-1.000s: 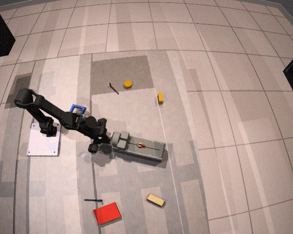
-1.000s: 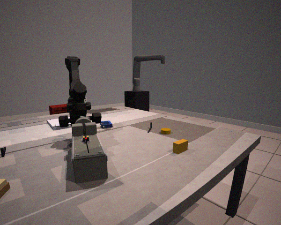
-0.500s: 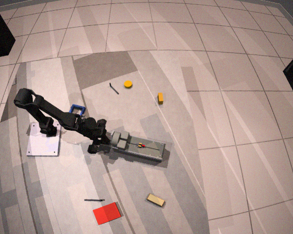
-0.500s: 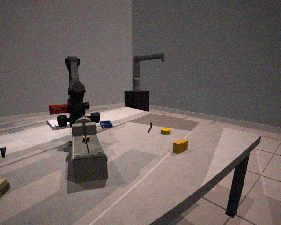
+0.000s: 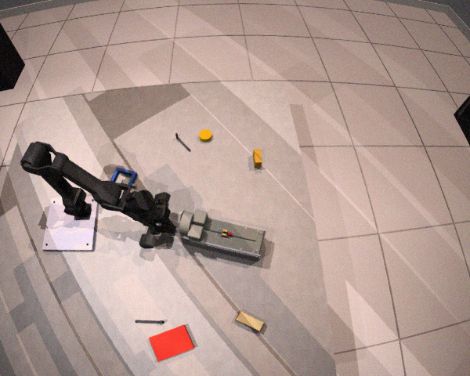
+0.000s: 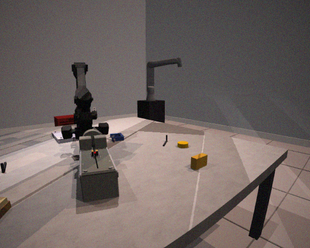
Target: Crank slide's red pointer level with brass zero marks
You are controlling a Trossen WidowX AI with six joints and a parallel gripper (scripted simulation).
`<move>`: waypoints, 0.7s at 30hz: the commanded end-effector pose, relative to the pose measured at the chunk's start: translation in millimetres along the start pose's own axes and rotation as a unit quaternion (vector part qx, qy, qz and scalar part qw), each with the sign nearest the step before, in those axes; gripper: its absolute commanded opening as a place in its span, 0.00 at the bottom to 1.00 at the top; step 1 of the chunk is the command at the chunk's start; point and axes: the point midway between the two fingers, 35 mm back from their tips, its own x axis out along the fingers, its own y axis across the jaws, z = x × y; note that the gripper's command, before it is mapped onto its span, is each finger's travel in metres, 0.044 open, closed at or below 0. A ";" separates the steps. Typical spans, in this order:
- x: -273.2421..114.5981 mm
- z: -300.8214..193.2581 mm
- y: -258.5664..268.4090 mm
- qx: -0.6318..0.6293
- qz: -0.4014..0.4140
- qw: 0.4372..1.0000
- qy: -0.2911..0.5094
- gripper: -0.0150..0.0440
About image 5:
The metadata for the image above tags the blue c-clamp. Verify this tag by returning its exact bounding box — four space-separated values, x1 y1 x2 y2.
110 167 138 187

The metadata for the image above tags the short yellow cylinder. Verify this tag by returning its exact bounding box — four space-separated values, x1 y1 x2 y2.
199 129 212 143

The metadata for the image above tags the red flat rectangular block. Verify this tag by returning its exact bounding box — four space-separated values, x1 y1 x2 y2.
149 325 194 361

